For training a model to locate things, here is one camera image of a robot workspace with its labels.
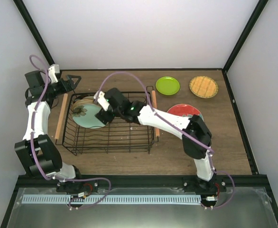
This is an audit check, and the light teal flower plate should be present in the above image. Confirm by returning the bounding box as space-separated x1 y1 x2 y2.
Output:
72 104 105 129

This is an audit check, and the lime green plate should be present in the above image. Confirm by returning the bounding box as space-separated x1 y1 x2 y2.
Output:
156 76 180 95

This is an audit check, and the red and teal plate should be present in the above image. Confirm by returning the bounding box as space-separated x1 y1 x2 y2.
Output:
167 104 204 120

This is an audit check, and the yellow woven pattern plate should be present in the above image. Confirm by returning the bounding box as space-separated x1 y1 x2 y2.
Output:
189 76 219 99

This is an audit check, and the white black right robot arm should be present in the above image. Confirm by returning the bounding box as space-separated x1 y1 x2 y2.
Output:
93 88 215 191

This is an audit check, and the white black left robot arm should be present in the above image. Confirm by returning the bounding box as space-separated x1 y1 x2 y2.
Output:
14 70 84 192

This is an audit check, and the dark brown plate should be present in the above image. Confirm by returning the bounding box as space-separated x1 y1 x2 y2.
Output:
78 95 94 102

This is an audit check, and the beige floral plate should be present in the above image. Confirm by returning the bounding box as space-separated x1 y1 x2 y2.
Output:
71 99 94 110

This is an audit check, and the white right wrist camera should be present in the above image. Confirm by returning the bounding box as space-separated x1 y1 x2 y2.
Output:
93 91 110 111

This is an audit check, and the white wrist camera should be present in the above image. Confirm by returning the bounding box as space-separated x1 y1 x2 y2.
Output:
48 64 60 84
93 91 110 111

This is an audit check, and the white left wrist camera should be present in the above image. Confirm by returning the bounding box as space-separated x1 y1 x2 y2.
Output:
48 64 60 84

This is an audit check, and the black wire dish rack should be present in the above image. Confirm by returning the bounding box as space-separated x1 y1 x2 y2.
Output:
55 85 160 156

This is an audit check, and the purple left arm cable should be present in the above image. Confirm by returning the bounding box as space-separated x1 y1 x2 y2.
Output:
29 55 112 211

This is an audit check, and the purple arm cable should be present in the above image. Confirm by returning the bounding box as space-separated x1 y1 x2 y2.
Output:
97 71 235 209
29 55 112 211

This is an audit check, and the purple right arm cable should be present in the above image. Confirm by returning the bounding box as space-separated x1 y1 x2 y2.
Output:
97 71 235 209

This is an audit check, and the white slotted cable duct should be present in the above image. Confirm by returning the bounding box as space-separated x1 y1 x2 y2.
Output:
21 194 201 205

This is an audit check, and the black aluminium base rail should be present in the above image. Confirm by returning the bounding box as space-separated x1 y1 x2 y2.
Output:
15 175 271 194

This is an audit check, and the black enclosure frame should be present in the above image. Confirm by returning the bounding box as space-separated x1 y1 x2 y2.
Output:
0 0 278 228

